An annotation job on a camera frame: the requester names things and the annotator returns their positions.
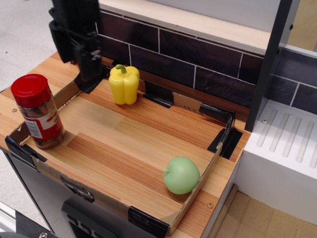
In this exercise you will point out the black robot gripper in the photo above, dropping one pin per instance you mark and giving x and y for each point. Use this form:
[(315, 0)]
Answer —
[(74, 33)]

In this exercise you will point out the red-lidded spice bottle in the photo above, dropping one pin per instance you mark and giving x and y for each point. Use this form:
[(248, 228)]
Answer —
[(36, 103)]

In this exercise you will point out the yellow toy bell pepper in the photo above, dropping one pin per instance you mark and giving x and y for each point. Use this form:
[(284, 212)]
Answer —
[(124, 83)]

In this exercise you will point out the light wooden shelf board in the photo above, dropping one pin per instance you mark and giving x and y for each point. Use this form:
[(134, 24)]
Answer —
[(212, 29)]

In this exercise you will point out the green toy apple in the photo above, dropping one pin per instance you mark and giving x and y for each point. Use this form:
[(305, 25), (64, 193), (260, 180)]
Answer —
[(181, 175)]

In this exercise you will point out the white toy sink drainboard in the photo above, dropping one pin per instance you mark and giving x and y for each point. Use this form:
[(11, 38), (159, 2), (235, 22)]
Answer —
[(278, 166)]

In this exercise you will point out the black shelf upright post right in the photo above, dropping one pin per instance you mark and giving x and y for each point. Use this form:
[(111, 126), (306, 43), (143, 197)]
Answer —
[(263, 85)]

